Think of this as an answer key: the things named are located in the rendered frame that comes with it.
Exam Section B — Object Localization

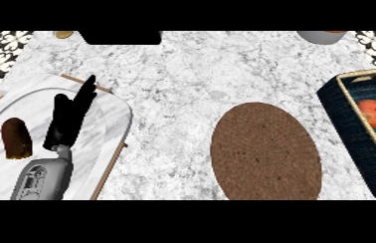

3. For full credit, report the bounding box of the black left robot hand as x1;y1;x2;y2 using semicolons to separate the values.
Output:
42;74;101;152

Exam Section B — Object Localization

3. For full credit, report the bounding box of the white marble oval placemat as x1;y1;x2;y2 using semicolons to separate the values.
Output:
0;87;135;201

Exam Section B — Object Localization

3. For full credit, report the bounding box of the brown squash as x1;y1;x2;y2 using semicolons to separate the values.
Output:
0;117;36;160

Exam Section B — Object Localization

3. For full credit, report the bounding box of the brown oval placemat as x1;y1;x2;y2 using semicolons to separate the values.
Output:
210;102;325;201

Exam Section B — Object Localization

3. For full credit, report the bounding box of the dark blue basket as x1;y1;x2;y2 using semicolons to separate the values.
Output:
316;68;376;198

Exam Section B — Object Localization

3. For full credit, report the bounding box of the marble board with wooden edge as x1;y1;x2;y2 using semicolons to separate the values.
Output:
0;73;136;201

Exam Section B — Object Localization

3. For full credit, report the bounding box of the small tan object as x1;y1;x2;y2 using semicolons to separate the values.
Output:
54;30;76;40

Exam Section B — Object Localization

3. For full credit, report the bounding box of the black appliance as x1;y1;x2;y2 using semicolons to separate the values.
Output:
77;30;164;46

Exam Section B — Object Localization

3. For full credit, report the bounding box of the grey pot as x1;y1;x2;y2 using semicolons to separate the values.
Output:
295;30;350;46

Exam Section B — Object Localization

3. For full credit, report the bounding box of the orange fruit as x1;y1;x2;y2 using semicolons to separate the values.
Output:
356;99;376;128

